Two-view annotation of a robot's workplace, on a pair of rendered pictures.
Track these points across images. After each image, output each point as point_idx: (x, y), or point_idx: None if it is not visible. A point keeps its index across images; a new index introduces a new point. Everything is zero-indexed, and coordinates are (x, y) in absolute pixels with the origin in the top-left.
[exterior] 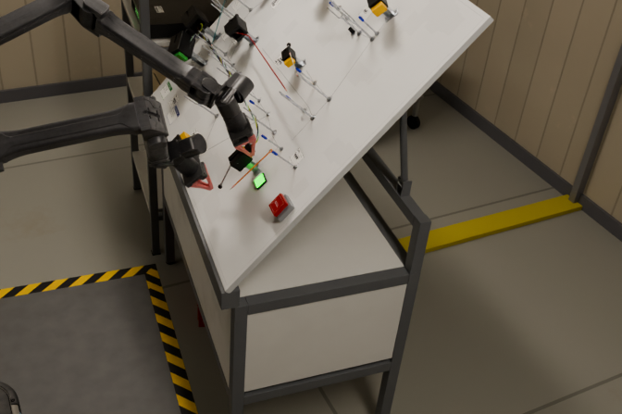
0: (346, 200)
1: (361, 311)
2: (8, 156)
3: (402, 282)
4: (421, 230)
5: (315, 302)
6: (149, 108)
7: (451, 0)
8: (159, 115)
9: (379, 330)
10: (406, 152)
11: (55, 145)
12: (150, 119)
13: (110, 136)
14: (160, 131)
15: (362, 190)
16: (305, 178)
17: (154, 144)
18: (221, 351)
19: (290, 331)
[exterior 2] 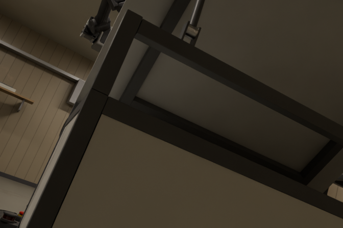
0: None
1: (60, 147)
2: (96, 16)
3: (82, 103)
4: (120, 23)
5: (69, 122)
6: None
7: None
8: None
9: (42, 190)
10: None
11: (100, 8)
12: None
13: (106, 1)
14: None
15: (265, 167)
16: None
17: None
18: None
19: (53, 154)
